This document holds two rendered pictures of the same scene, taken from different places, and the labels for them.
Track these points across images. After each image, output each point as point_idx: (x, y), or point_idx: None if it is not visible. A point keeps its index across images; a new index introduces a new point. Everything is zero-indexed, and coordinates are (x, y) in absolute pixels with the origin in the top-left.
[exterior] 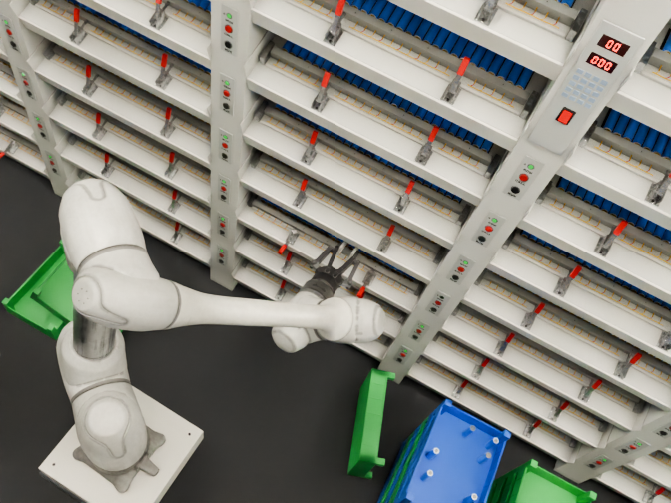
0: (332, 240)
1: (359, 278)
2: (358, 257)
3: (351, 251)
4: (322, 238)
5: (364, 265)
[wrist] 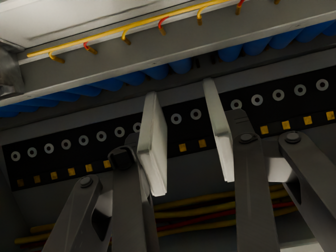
0: (274, 34)
1: (0, 23)
2: (112, 74)
3: (161, 64)
4: (333, 15)
5: (60, 62)
